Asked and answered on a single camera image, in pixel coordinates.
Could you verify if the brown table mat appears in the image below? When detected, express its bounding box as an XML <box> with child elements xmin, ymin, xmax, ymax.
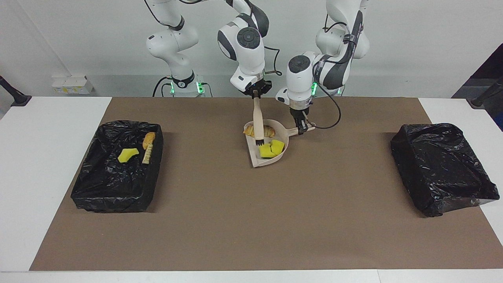
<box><xmin>29</xmin><ymin>97</ymin><xmax>503</xmax><ymax>272</ymax></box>

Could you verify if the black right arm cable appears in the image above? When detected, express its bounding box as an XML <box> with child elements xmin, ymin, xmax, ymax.
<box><xmin>263</xmin><ymin>46</ymin><xmax>283</xmax><ymax>76</ymax></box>

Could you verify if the beige plastic dustpan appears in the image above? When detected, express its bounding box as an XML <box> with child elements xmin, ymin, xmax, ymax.
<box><xmin>243</xmin><ymin>119</ymin><xmax>316</xmax><ymax>168</ymax></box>

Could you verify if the dark background furniture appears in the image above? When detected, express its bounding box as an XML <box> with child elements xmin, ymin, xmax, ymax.
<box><xmin>451</xmin><ymin>42</ymin><xmax>503</xmax><ymax>132</ymax></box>

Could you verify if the bin with black bag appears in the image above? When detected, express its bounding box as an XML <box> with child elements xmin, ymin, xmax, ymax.
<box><xmin>71</xmin><ymin>120</ymin><xmax>164</xmax><ymax>213</ymax></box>
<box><xmin>390</xmin><ymin>123</ymin><xmax>500</xmax><ymax>218</ymax></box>

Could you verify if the green and yellow sponge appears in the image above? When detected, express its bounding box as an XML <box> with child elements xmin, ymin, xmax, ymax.
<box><xmin>118</xmin><ymin>148</ymin><xmax>140</xmax><ymax>163</ymax></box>

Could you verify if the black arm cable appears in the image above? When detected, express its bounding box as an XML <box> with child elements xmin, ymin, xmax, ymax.
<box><xmin>312</xmin><ymin>81</ymin><xmax>342</xmax><ymax>130</ymax></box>
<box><xmin>263</xmin><ymin>46</ymin><xmax>283</xmax><ymax>76</ymax></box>

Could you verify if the black base power cable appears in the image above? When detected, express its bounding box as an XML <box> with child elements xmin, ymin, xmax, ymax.
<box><xmin>152</xmin><ymin>77</ymin><xmax>173</xmax><ymax>97</ymax></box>

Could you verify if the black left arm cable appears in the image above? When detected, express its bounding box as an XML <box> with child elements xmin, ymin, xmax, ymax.
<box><xmin>312</xmin><ymin>81</ymin><xmax>342</xmax><ymax>130</ymax></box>

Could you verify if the white wall power strip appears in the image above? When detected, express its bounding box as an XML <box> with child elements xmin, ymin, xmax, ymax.
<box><xmin>52</xmin><ymin>75</ymin><xmax>94</xmax><ymax>95</ymax></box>

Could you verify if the black stand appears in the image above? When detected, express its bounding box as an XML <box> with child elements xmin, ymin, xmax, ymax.
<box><xmin>0</xmin><ymin>75</ymin><xmax>32</xmax><ymax>107</ymax></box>
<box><xmin>467</xmin><ymin>77</ymin><xmax>503</xmax><ymax>109</ymax></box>

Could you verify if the beige hand brush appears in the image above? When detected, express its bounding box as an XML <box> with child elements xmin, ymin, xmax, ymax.
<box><xmin>253</xmin><ymin>92</ymin><xmax>265</xmax><ymax>147</ymax></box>

